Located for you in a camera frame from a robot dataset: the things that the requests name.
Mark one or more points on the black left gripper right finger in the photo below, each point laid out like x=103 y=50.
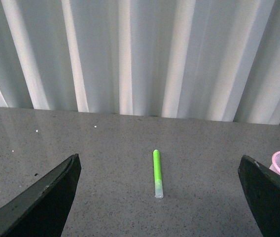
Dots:
x=261 y=187

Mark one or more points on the white pleated curtain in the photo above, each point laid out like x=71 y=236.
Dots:
x=203 y=59

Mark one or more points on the green pen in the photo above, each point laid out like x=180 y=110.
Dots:
x=157 y=175

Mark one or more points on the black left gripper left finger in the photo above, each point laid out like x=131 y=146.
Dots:
x=43 y=208

